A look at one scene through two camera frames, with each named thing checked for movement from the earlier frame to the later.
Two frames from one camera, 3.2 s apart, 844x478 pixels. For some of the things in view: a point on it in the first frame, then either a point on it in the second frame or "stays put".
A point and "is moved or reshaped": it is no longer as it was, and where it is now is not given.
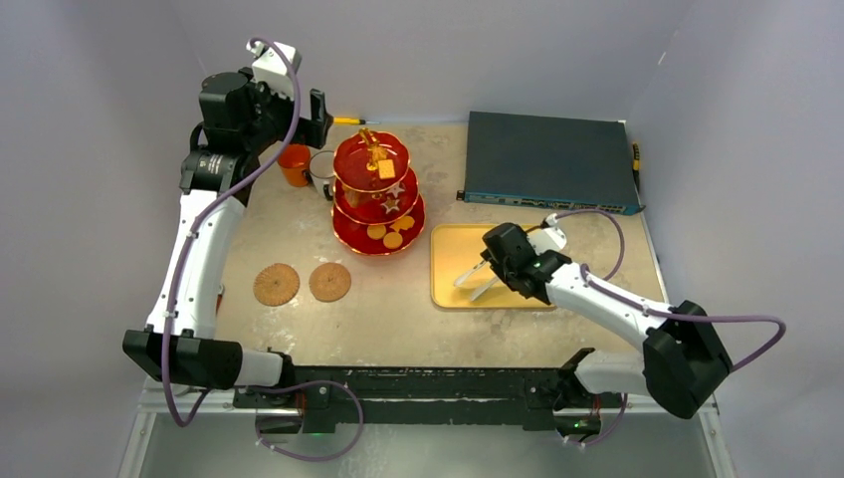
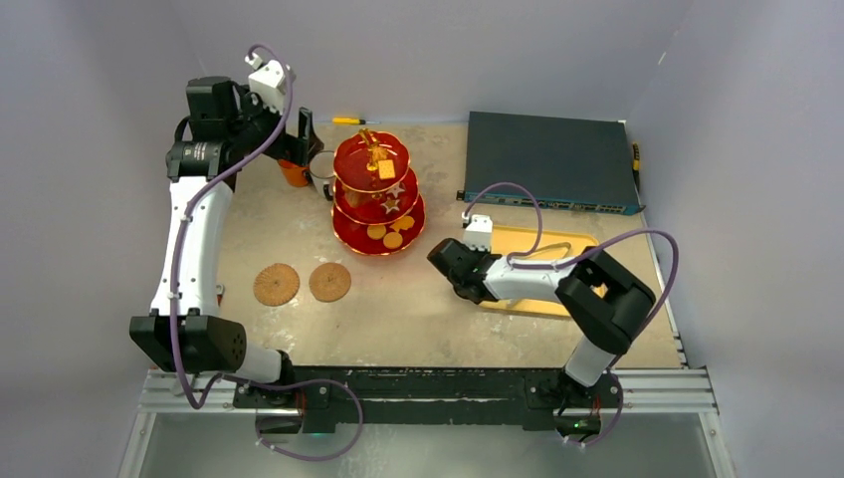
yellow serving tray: [454, 250] is moved or reshaped
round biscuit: [376, 231] stays put
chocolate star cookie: [390, 204] stays put
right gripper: [497, 265] -> [442, 257]
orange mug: [295, 163] stays put
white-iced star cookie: [395, 189] stays put
